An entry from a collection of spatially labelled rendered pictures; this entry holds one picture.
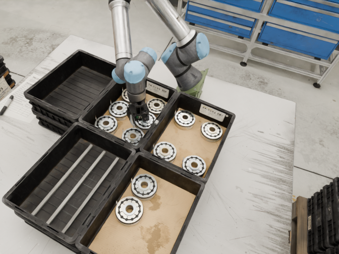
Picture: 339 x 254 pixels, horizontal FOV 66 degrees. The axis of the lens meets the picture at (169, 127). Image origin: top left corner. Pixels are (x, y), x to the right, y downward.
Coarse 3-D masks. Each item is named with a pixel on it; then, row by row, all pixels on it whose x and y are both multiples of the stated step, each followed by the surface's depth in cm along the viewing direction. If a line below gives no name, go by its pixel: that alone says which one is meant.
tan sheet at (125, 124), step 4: (120, 96) 134; (148, 96) 136; (152, 96) 136; (120, 100) 132; (148, 100) 134; (108, 112) 127; (124, 120) 125; (128, 120) 125; (120, 124) 123; (124, 124) 123; (128, 124) 124; (120, 128) 122; (124, 128) 122; (128, 128) 122; (116, 132) 120; (120, 132) 120; (116, 136) 119; (120, 136) 119
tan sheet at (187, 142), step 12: (180, 108) 133; (204, 120) 130; (168, 132) 123; (180, 132) 124; (192, 132) 125; (180, 144) 120; (192, 144) 120; (204, 144) 121; (216, 144) 122; (180, 156) 116; (204, 156) 117
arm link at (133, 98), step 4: (128, 92) 105; (144, 92) 101; (128, 96) 102; (132, 96) 100; (136, 96) 100; (140, 96) 101; (144, 96) 103; (132, 100) 102; (136, 100) 102; (140, 100) 102
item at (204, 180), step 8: (176, 96) 124; (192, 96) 125; (208, 104) 123; (224, 112) 122; (232, 112) 122; (160, 120) 116; (232, 120) 118; (224, 136) 112; (144, 144) 106; (144, 152) 103; (216, 152) 107; (160, 160) 102; (176, 168) 101; (192, 176) 99; (208, 176) 100
